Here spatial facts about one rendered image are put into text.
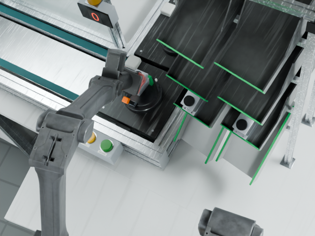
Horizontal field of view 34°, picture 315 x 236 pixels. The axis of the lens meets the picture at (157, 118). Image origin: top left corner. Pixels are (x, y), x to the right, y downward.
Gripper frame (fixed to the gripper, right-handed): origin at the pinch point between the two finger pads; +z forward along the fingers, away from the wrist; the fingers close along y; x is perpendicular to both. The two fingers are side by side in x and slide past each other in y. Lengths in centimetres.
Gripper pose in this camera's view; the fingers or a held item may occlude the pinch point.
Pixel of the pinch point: (138, 77)
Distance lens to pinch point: 169.9
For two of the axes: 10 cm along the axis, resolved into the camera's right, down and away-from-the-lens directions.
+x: -3.0, 9.0, 3.1
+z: 4.3, -1.6, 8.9
